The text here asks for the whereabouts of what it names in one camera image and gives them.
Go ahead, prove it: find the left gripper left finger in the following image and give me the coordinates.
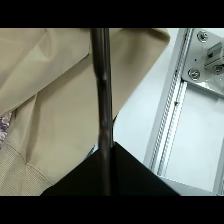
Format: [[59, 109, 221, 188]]
[[40, 149, 102, 197]]

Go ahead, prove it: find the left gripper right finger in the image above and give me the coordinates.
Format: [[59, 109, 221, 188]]
[[110, 141, 181, 197]]

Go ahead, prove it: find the brown clothes hanger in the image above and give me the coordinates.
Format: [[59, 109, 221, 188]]
[[90, 27, 115, 197]]

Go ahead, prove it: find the beige garment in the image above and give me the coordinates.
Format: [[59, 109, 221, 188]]
[[0, 27, 171, 197]]

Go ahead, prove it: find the silver frame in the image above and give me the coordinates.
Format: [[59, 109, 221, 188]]
[[142, 27, 224, 197]]

